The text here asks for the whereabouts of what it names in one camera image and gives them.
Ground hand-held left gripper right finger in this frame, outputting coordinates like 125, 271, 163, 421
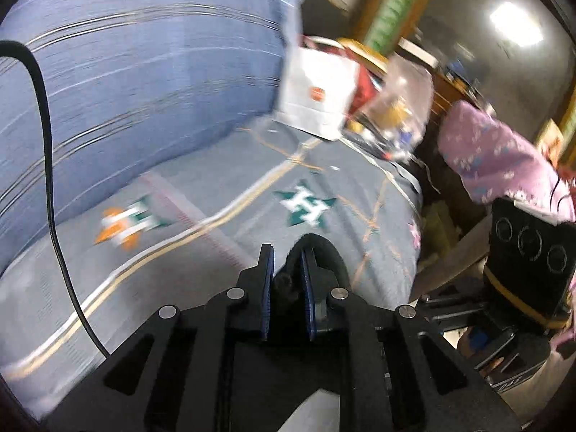
300, 247, 523, 432

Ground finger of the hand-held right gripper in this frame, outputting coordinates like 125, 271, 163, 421
458, 326, 519, 370
419, 293, 492, 325

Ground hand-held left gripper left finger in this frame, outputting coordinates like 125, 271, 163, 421
42, 244, 275, 432

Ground black pants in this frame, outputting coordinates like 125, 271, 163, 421
274, 233, 354, 307

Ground person's right forearm pink sleeve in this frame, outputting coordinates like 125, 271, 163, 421
438, 100, 576, 225

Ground grey printed bed sheet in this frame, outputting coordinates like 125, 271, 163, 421
0, 119, 424, 420

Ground wooden cabinet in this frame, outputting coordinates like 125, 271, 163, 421
396, 38, 496, 118

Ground white paper bag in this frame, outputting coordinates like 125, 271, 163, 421
274, 46, 361, 141

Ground clear plastic bag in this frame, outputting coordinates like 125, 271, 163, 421
346, 53, 436, 163

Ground ceiling light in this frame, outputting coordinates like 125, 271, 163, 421
489, 1, 545, 46

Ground blue striped quilt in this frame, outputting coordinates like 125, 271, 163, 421
0, 0, 307, 275

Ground black cable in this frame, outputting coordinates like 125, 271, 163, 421
0, 40, 111, 360

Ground green wall banner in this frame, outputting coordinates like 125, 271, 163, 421
364, 0, 433, 55

